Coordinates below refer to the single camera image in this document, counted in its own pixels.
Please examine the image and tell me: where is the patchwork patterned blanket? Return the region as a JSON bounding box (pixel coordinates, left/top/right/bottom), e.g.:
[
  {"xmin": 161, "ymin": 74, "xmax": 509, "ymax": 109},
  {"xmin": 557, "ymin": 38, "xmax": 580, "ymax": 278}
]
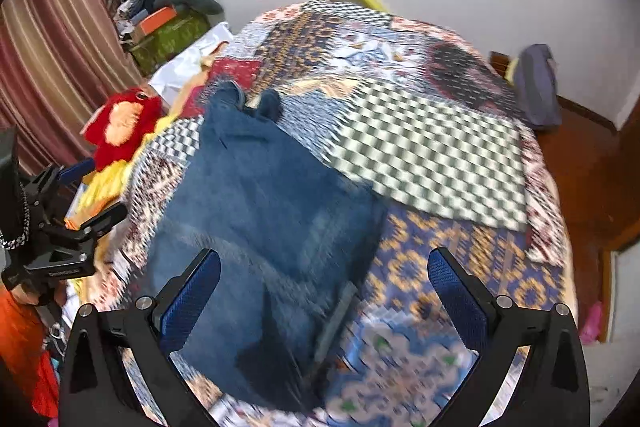
[{"xmin": 90, "ymin": 0, "xmax": 576, "ymax": 427}]

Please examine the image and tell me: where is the person's orange clothing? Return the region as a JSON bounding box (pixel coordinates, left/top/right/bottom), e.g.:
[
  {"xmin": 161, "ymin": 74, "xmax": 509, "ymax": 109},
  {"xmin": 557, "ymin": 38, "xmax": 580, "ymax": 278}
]
[{"xmin": 0, "ymin": 287, "xmax": 61, "ymax": 418}]

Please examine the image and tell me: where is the white cloth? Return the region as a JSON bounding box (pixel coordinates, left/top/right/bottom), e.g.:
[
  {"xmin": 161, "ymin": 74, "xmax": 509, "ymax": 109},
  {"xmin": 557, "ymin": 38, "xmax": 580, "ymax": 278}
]
[{"xmin": 150, "ymin": 22, "xmax": 233, "ymax": 95}]

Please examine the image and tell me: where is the striped brown curtain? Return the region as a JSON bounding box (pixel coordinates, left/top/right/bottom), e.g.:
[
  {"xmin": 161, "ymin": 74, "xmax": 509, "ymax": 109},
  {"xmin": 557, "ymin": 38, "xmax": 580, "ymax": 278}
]
[{"xmin": 0, "ymin": 0, "xmax": 146, "ymax": 178}]

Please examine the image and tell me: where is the orange box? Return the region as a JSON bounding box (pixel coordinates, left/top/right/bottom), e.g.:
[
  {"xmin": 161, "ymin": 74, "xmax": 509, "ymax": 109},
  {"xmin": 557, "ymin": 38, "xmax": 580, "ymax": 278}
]
[{"xmin": 139, "ymin": 7, "xmax": 177, "ymax": 35}]

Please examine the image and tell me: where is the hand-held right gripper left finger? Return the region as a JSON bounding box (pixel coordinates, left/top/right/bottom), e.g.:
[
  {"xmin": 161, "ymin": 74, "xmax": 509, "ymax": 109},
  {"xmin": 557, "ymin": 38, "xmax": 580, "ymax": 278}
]
[{"xmin": 59, "ymin": 248, "xmax": 223, "ymax": 427}]

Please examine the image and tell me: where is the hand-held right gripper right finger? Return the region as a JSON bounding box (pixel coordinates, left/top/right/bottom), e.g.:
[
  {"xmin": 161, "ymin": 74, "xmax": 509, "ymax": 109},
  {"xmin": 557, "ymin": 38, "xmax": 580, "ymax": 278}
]
[{"xmin": 427, "ymin": 247, "xmax": 591, "ymax": 427}]

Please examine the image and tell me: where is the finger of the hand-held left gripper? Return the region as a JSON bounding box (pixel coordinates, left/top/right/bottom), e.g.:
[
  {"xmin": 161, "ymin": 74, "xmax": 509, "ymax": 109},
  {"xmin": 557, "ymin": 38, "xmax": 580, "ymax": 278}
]
[
  {"xmin": 52, "ymin": 158, "xmax": 97, "ymax": 188},
  {"xmin": 67, "ymin": 202, "xmax": 128, "ymax": 240}
]

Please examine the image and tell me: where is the grey bag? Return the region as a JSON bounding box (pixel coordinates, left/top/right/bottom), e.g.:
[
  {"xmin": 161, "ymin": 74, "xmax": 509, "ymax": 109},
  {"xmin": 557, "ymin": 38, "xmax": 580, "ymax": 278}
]
[{"xmin": 512, "ymin": 44, "xmax": 563, "ymax": 130}]

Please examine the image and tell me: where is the pink cloth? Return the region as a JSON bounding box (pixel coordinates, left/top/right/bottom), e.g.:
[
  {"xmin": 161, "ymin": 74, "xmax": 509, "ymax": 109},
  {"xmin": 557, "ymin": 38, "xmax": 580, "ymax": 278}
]
[{"xmin": 577, "ymin": 302, "xmax": 603, "ymax": 343}]

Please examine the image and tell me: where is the yellow orange fleece blanket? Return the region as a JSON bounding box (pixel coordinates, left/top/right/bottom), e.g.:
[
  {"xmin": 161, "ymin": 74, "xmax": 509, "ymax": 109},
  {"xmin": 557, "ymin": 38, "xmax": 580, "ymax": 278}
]
[{"xmin": 65, "ymin": 82, "xmax": 211, "ymax": 233}]

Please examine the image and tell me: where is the green patterned box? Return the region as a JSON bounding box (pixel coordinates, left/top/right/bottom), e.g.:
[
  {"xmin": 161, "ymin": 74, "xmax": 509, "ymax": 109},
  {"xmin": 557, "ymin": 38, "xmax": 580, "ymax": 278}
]
[{"xmin": 127, "ymin": 12, "xmax": 211, "ymax": 75}]

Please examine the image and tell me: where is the blue denim jacket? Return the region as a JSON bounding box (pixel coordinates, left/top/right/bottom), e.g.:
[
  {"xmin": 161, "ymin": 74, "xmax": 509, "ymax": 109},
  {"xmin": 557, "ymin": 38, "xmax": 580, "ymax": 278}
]
[{"xmin": 142, "ymin": 82, "xmax": 388, "ymax": 413}]

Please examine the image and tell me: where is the red plush toy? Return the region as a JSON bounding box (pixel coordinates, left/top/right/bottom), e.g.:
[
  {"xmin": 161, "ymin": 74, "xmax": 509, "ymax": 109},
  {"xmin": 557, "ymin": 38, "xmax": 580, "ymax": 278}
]
[{"xmin": 82, "ymin": 89, "xmax": 163, "ymax": 170}]

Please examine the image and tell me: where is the beaded metal chain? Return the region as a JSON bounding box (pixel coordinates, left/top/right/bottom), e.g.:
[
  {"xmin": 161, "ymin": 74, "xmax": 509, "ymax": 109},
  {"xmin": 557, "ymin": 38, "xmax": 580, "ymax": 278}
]
[{"xmin": 0, "ymin": 179, "xmax": 32, "ymax": 252}]

